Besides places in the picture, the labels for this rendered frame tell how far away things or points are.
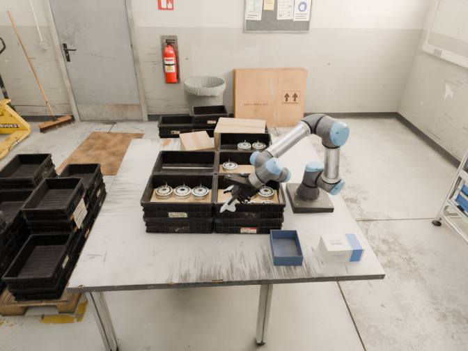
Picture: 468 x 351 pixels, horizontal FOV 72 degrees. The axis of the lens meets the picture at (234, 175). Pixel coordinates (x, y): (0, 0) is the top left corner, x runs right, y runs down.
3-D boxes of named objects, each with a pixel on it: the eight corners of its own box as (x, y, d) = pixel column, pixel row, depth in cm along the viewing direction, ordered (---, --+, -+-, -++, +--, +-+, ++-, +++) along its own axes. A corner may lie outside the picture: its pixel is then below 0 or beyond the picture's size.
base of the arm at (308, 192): (315, 186, 223) (318, 174, 217) (322, 200, 211) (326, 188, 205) (294, 186, 221) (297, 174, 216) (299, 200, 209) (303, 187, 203)
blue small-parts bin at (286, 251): (269, 238, 186) (270, 229, 182) (295, 239, 186) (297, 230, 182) (273, 265, 169) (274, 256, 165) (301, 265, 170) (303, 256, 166)
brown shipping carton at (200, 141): (215, 165, 254) (214, 147, 245) (187, 169, 248) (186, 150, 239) (206, 147, 277) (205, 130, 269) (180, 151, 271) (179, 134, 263)
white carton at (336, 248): (352, 244, 183) (356, 232, 178) (361, 261, 173) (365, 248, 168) (317, 246, 181) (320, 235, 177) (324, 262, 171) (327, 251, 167)
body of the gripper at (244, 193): (242, 207, 155) (260, 193, 150) (229, 196, 152) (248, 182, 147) (242, 197, 161) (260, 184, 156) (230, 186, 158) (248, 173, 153)
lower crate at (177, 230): (216, 203, 213) (215, 188, 206) (214, 235, 188) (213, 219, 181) (154, 203, 212) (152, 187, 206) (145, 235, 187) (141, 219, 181)
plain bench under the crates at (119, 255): (298, 196, 338) (307, 136, 300) (356, 349, 204) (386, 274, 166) (142, 200, 328) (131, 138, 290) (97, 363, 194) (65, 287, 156)
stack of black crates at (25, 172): (33, 194, 310) (17, 153, 285) (65, 193, 311) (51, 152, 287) (12, 222, 276) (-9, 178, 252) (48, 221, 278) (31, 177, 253)
